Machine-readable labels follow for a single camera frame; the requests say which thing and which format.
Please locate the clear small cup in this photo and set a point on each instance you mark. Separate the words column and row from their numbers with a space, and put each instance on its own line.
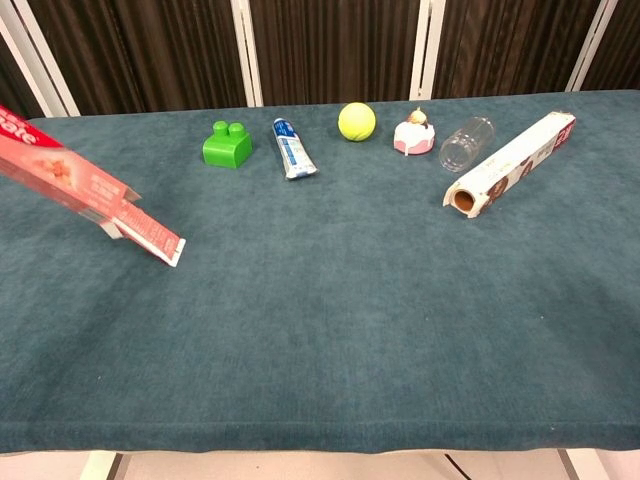
column 467, row 144

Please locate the dark brown pleated panel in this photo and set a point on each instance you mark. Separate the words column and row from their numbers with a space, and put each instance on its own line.
column 510, row 45
column 15, row 85
column 335, row 50
column 620, row 50
column 150, row 50

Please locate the long white baking paper box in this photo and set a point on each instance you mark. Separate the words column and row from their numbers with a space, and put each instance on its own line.
column 515, row 160

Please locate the red white toothpaste tube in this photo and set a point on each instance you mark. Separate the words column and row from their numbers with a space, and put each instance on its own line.
column 155, row 236

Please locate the teal tablecloth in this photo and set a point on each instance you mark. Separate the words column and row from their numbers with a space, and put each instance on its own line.
column 320, row 325

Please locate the pink toy cake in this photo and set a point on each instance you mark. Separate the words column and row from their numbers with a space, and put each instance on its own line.
column 414, row 136

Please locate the blue white toothpaste tube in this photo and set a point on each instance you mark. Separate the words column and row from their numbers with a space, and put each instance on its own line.
column 295, row 150

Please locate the red Colgate toothpaste box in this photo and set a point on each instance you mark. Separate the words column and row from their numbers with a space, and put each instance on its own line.
column 60, row 170

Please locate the white table leg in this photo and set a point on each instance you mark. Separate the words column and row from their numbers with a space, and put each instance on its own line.
column 585, row 465
column 100, row 466

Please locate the green toy building block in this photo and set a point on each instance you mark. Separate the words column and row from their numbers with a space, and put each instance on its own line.
column 227, row 147

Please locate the white partition post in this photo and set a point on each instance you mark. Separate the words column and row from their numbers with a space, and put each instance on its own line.
column 247, row 55
column 592, row 45
column 427, row 50
column 42, row 60

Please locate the yellow tennis ball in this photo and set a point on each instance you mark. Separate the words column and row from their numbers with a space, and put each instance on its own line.
column 357, row 122

